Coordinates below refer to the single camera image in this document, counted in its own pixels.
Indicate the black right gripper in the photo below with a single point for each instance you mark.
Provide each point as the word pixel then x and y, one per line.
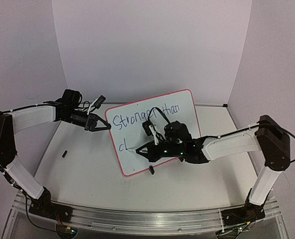
pixel 152 152

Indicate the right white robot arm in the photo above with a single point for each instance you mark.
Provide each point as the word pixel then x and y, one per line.
pixel 265 136

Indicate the pink framed whiteboard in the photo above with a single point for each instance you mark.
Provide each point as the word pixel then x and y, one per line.
pixel 127 131

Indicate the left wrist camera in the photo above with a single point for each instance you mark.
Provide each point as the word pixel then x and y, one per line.
pixel 96 104

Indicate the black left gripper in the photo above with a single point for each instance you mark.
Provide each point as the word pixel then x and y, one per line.
pixel 91 126

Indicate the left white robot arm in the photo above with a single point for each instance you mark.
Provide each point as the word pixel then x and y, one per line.
pixel 68 109

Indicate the aluminium front rail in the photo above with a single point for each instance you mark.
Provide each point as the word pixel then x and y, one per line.
pixel 152 223

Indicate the left black board clip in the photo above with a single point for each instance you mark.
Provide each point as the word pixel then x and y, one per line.
pixel 151 169

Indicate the white marker pen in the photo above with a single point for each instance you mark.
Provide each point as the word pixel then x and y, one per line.
pixel 131 150

